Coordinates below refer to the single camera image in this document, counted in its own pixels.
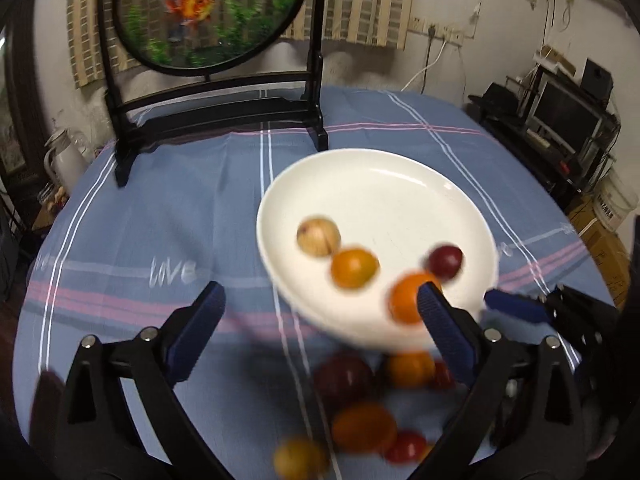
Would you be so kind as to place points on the beige round fruit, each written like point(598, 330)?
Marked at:
point(318, 236)

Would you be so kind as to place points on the brown cardboard box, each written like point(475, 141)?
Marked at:
point(602, 255)

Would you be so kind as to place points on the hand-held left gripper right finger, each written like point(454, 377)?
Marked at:
point(445, 332)

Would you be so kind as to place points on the wall power strip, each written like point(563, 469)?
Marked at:
point(442, 30)

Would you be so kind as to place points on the round goldfish screen black stand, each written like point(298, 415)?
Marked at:
point(210, 15)

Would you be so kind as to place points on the white plastic bucket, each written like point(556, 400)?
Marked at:
point(614, 200)

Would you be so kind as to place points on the black media stand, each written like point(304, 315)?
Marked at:
point(530, 140)

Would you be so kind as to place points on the bamboo slat wall blind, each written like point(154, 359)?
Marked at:
point(360, 0)

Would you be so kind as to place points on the yellow round fruit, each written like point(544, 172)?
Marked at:
point(299, 459)

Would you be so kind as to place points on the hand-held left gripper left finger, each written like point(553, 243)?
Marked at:
point(197, 332)

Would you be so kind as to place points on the white kettle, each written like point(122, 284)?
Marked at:
point(66, 157)

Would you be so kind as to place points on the small red fruit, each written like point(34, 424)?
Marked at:
point(406, 446)

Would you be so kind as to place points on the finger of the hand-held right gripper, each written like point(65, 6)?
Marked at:
point(515, 306)

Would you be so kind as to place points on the orange tangerine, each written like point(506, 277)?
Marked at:
point(364, 426)
point(354, 268)
point(406, 297)
point(410, 370)

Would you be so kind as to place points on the black speaker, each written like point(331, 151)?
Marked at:
point(597, 80)

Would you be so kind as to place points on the dark red plum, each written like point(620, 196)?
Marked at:
point(445, 261)
point(345, 377)

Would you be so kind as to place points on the white round plate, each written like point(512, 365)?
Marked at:
point(380, 200)

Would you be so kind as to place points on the dark monitor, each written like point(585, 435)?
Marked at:
point(567, 110)

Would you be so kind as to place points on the blue striped tablecloth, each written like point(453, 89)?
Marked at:
point(150, 240)

